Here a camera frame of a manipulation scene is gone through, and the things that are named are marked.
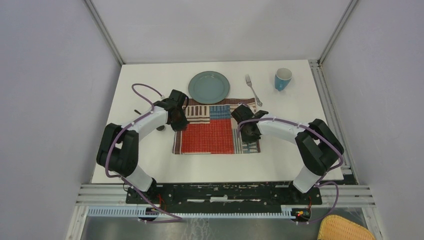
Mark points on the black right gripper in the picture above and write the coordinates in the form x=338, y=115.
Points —
x=247, y=139

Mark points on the blue ceramic mug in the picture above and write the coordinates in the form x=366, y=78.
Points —
x=282, y=78

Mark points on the teal ceramic plate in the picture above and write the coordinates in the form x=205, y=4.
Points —
x=208, y=87

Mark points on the white slotted cable duct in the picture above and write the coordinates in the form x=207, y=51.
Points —
x=145, y=212

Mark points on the black spoon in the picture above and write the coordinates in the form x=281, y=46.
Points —
x=160, y=128

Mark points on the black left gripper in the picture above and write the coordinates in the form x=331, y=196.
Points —
x=182, y=125

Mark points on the yellow woven basket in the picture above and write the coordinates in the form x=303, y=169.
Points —
x=335, y=227

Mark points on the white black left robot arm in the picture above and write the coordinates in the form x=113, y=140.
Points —
x=118, y=151

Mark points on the aluminium frame rails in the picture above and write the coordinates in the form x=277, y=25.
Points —
x=348, y=199

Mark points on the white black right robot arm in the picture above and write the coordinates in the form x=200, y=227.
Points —
x=319, y=148

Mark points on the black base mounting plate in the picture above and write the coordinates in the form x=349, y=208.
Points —
x=230, y=198

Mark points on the ornate silver fork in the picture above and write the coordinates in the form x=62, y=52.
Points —
x=250, y=85

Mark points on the striped patchwork placemat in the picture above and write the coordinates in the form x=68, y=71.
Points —
x=212, y=129

